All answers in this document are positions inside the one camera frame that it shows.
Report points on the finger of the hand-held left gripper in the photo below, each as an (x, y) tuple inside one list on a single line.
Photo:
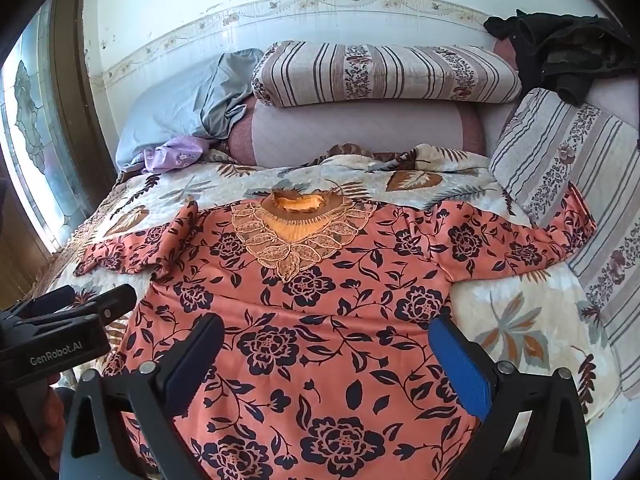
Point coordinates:
[(112, 302), (52, 297)]

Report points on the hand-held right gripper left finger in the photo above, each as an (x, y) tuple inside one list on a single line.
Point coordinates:
[(192, 365)]

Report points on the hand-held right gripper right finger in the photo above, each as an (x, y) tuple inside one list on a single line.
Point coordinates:
[(460, 370)]

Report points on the orange floral blouse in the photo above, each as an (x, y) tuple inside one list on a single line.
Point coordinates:
[(320, 340)]

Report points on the dark clothes pile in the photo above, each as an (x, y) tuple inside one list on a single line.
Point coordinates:
[(565, 45)]

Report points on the person's left hand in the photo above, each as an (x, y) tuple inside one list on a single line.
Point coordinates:
[(50, 410)]

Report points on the leaf print quilt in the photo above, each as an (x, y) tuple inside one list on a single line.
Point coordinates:
[(515, 310)]

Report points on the purple floral cloth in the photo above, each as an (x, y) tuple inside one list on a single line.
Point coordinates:
[(175, 152)]

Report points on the light blue pillow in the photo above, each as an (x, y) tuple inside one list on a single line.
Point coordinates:
[(160, 110)]

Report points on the striped floral pillow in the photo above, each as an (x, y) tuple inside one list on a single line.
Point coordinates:
[(390, 75), (565, 160)]

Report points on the grey cloth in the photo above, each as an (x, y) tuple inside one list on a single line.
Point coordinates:
[(230, 90)]

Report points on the pink padded bolster cushion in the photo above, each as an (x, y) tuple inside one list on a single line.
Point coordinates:
[(360, 130)]

